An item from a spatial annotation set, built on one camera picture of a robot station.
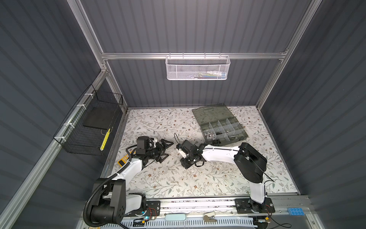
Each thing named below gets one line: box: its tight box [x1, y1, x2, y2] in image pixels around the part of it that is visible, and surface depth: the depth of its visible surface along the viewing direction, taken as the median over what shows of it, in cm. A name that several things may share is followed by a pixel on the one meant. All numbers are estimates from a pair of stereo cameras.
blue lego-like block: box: [287, 207, 305, 216], surface depth 73 cm
